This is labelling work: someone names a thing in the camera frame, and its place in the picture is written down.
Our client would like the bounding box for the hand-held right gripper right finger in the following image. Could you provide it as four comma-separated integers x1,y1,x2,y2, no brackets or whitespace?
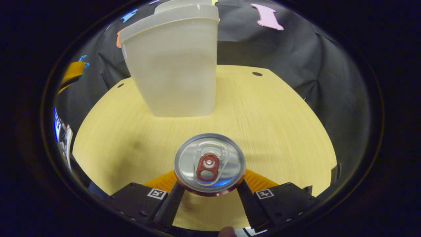
236,169,317,230

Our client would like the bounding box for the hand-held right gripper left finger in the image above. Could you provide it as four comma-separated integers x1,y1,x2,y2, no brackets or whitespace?
109,170,186,228

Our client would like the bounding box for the red pop can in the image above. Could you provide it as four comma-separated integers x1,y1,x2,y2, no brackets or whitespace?
174,133,246,197

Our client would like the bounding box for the white desktop garbage bin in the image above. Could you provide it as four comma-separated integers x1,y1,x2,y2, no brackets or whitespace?
119,0,220,118

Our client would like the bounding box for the computer monitor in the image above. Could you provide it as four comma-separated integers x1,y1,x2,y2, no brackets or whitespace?
54,108,66,145

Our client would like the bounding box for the white side table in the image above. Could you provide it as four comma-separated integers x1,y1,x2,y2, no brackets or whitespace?
64,124,74,169

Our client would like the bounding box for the black backdrop cloth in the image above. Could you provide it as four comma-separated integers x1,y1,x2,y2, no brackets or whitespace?
54,0,370,198

